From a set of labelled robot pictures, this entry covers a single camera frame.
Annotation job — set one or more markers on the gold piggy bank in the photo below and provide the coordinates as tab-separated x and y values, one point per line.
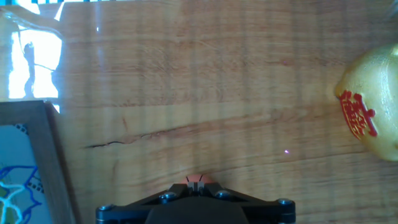
373	87

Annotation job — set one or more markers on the wooden framed backboard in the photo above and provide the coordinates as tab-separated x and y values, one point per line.
43	149

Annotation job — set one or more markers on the large wooden board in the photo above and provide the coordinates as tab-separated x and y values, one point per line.
217	77

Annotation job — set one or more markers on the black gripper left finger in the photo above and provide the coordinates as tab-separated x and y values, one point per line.
136	208

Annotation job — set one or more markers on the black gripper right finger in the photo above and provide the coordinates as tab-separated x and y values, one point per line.
264	208

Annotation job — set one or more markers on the white hoop with net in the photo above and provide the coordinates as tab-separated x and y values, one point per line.
18	168

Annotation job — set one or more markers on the small orange basketball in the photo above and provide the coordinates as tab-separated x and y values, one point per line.
196	178

